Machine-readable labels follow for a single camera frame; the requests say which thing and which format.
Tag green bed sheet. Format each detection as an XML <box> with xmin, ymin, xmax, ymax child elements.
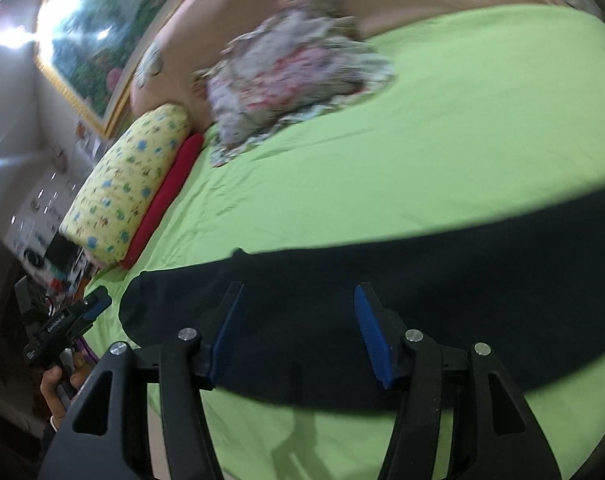
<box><xmin>86</xmin><ymin>6</ymin><xmax>605</xmax><ymax>479</ymax></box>

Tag floral pillow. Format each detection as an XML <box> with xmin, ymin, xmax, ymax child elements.
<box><xmin>192</xmin><ymin>0</ymin><xmax>395</xmax><ymax>167</ymax></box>

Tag gold framed landscape painting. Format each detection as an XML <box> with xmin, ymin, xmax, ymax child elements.
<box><xmin>34</xmin><ymin>0</ymin><xmax>184</xmax><ymax>138</ymax></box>

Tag black pants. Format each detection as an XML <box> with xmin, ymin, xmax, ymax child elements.
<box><xmin>119</xmin><ymin>188</ymin><xmax>605</xmax><ymax>411</ymax></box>

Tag yellow patterned pillow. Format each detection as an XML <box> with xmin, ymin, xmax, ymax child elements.
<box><xmin>58</xmin><ymin>103</ymin><xmax>191</xmax><ymax>264</ymax></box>

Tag red pillow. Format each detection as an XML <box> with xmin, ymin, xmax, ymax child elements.
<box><xmin>120</xmin><ymin>132</ymin><xmax>205</xmax><ymax>270</ymax></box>

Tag person's left hand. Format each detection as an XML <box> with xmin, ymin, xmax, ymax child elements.
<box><xmin>39</xmin><ymin>351</ymin><xmax>96</xmax><ymax>428</ymax></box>

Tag cluttered bedside shelf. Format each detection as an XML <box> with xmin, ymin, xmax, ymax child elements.
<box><xmin>3</xmin><ymin>141</ymin><xmax>93</xmax><ymax>295</ymax></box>

